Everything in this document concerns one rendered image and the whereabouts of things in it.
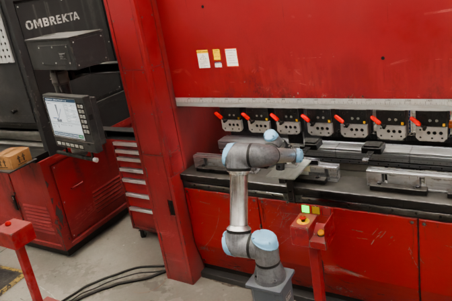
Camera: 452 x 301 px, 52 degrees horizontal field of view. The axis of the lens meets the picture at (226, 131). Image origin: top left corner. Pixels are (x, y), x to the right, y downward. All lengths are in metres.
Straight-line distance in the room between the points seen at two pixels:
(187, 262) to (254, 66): 1.56
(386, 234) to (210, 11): 1.65
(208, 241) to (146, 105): 1.09
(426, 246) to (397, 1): 1.30
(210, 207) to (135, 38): 1.24
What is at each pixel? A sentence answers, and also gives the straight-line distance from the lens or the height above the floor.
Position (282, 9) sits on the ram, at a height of 1.92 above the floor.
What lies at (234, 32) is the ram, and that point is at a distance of 2.84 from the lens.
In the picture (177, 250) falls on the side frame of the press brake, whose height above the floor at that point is 0.30.
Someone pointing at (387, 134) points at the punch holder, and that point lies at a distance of 2.66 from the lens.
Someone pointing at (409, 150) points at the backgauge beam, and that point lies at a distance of 3.01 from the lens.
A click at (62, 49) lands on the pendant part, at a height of 1.88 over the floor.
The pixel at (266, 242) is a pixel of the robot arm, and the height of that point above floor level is 1.00.
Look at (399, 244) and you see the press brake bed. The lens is 2.84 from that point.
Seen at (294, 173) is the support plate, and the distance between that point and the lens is 2.75.
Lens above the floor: 2.15
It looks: 19 degrees down
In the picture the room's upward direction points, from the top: 9 degrees counter-clockwise
